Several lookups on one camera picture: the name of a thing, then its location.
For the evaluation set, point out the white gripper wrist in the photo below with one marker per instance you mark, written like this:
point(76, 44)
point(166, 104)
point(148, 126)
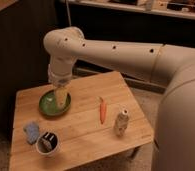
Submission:
point(59, 78)

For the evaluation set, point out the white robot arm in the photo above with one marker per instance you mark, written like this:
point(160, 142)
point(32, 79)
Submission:
point(168, 65)

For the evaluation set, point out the green bowl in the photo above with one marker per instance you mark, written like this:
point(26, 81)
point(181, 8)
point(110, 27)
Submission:
point(48, 107)

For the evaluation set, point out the orange carrot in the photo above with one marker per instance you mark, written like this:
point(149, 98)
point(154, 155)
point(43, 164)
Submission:
point(103, 110)

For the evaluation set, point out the dark item in cup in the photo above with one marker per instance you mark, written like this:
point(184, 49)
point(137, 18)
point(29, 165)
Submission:
point(47, 140)

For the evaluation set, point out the wooden table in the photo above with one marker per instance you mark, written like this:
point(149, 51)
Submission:
point(82, 137)

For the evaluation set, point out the white cup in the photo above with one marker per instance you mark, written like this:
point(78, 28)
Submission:
point(42, 150)

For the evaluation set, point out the small patterned bottle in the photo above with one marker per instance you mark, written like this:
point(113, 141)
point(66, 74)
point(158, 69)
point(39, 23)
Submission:
point(121, 123)

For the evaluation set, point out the vertical metal pole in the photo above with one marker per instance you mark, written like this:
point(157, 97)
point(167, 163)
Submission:
point(68, 13)

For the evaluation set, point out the upper wooden shelf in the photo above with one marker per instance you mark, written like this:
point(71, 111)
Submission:
point(156, 7)

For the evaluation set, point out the metal shelf rail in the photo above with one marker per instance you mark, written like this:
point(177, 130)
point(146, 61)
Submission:
point(82, 69)

